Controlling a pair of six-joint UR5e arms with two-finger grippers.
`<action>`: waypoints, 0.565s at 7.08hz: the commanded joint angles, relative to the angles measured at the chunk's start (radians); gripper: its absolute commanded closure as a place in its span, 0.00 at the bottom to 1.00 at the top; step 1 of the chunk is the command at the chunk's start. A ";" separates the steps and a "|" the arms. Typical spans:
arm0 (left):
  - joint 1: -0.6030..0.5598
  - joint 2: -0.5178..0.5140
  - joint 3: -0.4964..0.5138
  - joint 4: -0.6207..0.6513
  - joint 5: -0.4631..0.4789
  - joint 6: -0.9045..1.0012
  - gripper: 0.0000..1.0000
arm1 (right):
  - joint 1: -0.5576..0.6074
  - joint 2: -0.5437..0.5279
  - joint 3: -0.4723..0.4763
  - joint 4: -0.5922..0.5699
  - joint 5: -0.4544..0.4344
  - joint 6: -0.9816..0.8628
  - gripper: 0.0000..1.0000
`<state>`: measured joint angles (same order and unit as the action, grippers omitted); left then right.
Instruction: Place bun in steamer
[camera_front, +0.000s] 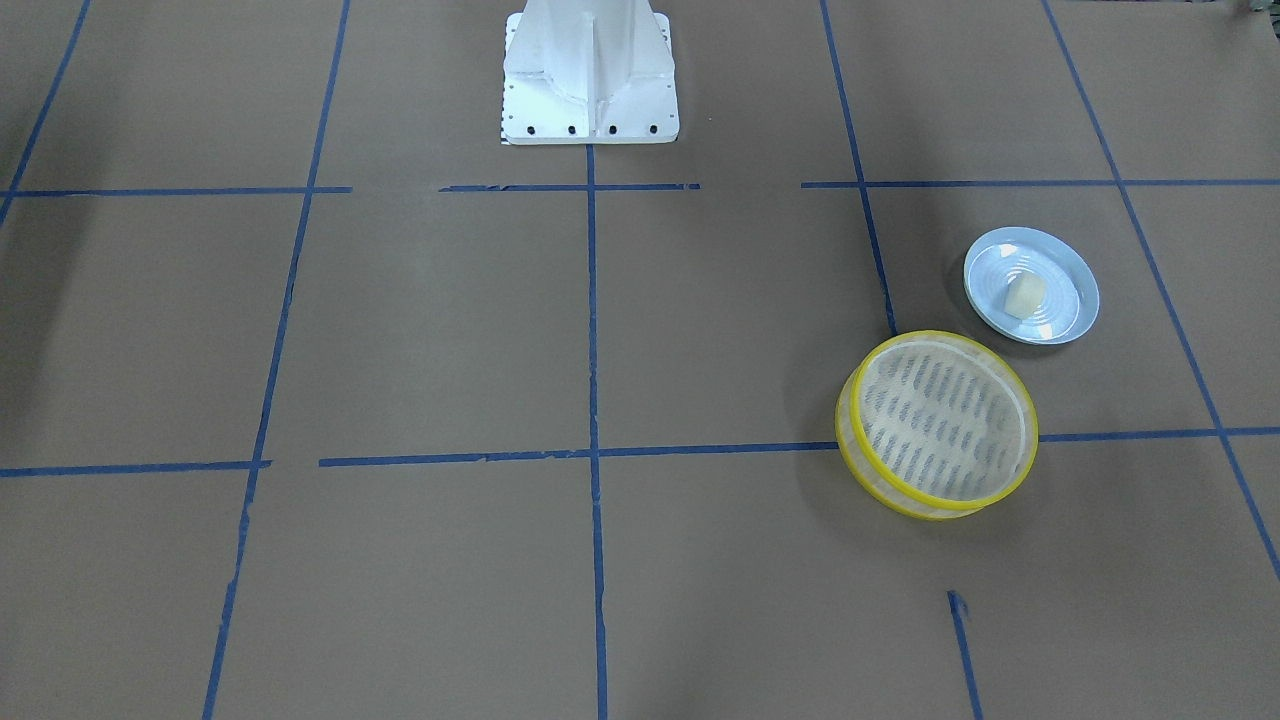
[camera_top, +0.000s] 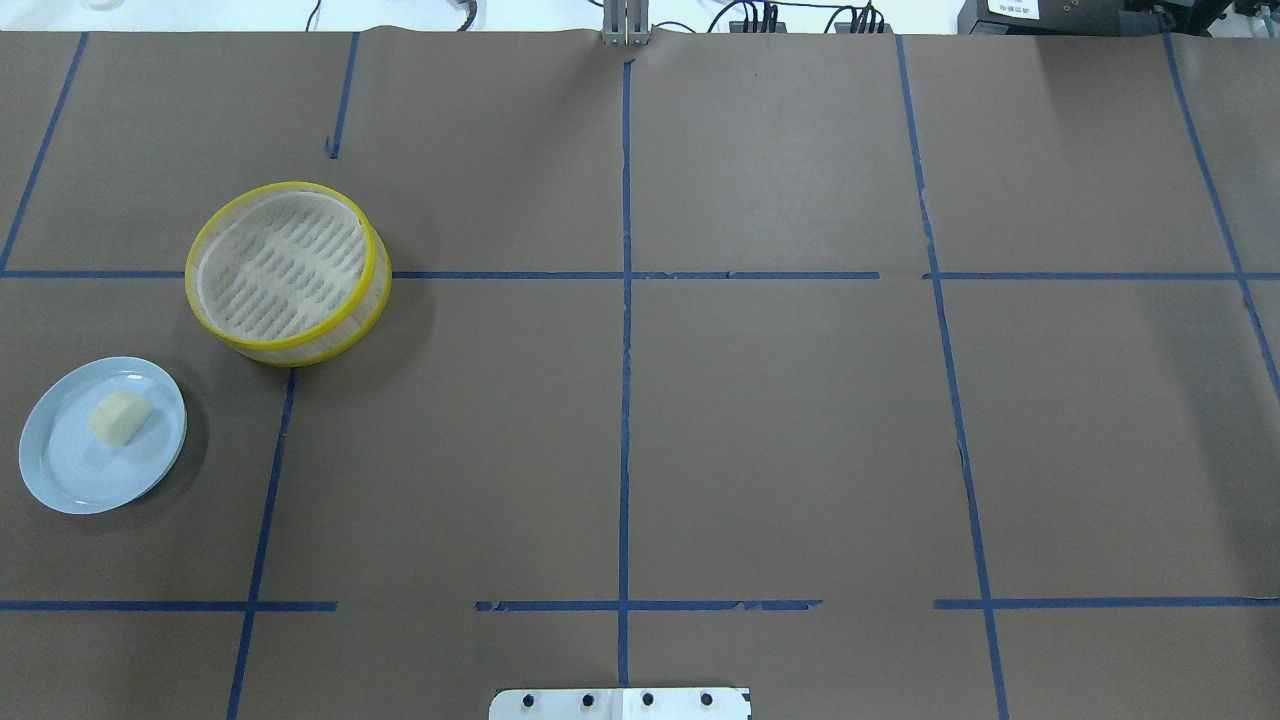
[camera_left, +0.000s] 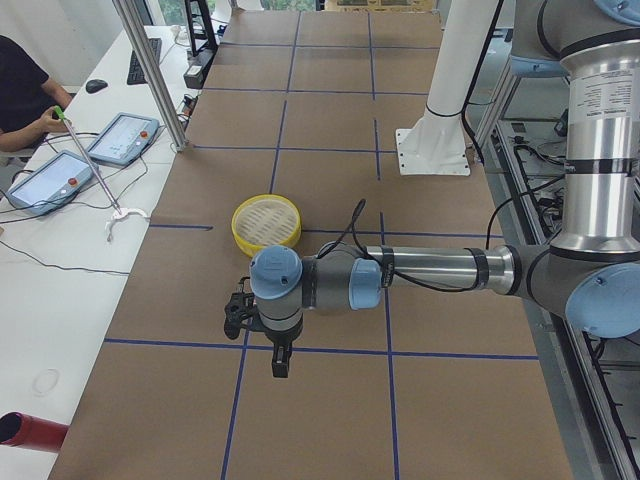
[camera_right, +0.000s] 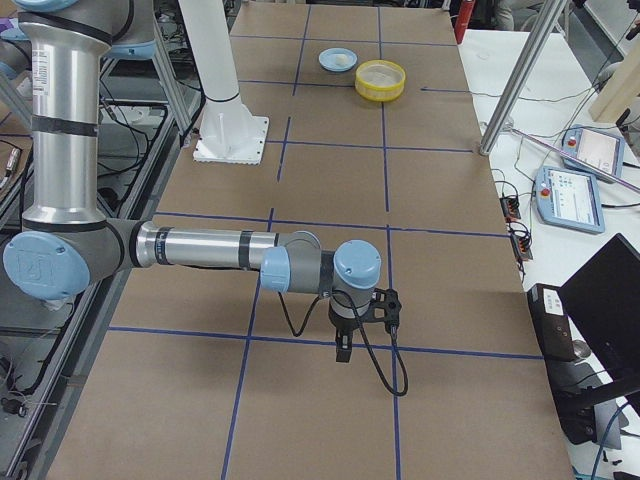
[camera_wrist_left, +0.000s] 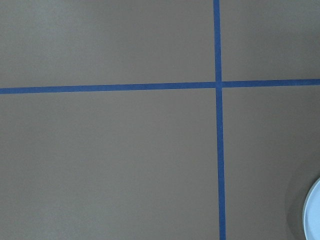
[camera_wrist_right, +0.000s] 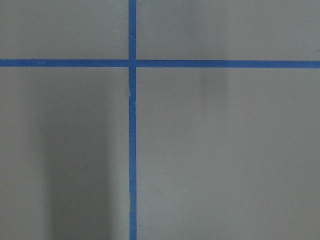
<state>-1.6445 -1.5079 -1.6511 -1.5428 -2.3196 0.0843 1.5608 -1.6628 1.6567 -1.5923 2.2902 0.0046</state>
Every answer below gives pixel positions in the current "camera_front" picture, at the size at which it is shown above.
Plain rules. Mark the yellow bamboo steamer basket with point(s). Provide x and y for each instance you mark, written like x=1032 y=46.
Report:
x=935 y=426

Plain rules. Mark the light blue plate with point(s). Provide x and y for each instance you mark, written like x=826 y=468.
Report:
x=1072 y=302

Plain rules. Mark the white steamed bun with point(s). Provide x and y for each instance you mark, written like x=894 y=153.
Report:
x=1025 y=295

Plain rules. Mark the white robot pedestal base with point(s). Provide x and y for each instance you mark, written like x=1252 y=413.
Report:
x=580 y=72

